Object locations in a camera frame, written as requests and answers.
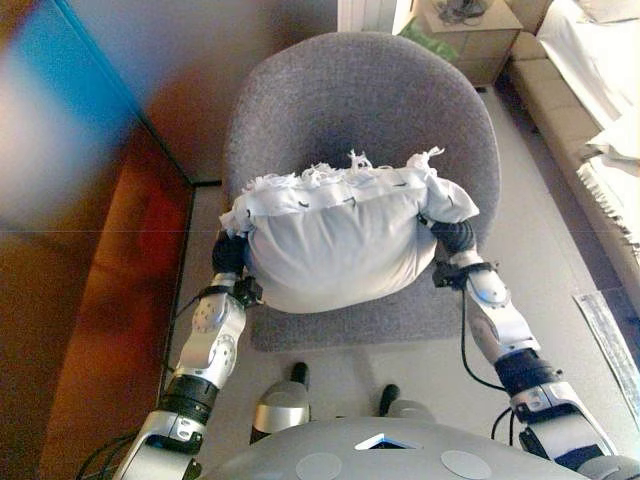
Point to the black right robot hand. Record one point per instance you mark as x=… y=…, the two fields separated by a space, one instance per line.
x=452 y=237

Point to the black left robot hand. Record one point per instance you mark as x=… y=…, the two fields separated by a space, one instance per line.
x=230 y=255

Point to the white fringed cushion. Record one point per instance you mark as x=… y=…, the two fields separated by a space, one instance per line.
x=340 y=240

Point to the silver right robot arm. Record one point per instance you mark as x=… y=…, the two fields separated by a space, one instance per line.
x=520 y=370

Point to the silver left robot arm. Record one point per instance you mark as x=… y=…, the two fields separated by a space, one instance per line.
x=205 y=360

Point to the beige sofa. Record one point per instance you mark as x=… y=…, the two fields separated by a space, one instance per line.
x=550 y=115

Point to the glossy reflective cabinet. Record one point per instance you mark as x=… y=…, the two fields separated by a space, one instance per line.
x=75 y=250

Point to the grey fabric armchair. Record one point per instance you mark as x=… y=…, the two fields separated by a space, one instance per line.
x=360 y=110

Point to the silver left robot leg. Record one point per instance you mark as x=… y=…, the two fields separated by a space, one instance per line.
x=280 y=407

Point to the cream fringed throw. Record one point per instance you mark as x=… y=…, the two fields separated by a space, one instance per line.
x=610 y=195

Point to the grey patterned rug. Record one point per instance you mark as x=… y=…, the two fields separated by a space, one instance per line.
x=607 y=340

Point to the light wooden nightstand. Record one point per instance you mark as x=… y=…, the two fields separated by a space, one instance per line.
x=480 y=45

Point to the green plant leaves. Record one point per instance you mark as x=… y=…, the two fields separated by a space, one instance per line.
x=430 y=42

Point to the white sheet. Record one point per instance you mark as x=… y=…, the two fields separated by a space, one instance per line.
x=590 y=65

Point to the silver robot torso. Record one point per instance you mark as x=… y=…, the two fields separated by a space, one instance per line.
x=390 y=455

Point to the dark metal lamp base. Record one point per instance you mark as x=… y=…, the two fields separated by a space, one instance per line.
x=462 y=10

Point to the white radiator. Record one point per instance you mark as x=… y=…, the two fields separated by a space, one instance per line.
x=367 y=15

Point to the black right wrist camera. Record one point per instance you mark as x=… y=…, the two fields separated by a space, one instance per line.
x=446 y=274

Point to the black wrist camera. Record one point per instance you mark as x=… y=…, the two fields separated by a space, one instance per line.
x=248 y=291
x=446 y=274

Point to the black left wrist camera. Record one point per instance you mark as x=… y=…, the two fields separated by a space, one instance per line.
x=248 y=291

